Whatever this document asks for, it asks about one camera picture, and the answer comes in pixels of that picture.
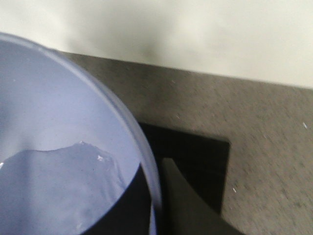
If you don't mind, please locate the light blue water bowl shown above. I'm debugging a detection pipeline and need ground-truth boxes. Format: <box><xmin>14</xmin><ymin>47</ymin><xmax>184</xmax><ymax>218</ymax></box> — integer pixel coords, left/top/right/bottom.
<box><xmin>0</xmin><ymin>33</ymin><xmax>162</xmax><ymax>235</ymax></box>

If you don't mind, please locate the black glass gas stove top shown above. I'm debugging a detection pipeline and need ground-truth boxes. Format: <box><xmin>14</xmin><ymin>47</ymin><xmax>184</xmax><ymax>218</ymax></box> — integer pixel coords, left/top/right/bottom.
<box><xmin>140</xmin><ymin>123</ymin><xmax>230</xmax><ymax>235</ymax></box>

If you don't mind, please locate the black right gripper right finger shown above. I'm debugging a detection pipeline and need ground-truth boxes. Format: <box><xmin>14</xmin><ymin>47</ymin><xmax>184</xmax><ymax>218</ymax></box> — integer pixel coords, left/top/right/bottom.
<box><xmin>161</xmin><ymin>158</ymin><xmax>242</xmax><ymax>235</ymax></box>

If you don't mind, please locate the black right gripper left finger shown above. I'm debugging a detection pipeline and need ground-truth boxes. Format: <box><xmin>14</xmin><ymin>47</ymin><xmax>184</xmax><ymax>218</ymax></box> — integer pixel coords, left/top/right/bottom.
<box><xmin>84</xmin><ymin>165</ymin><xmax>151</xmax><ymax>235</ymax></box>

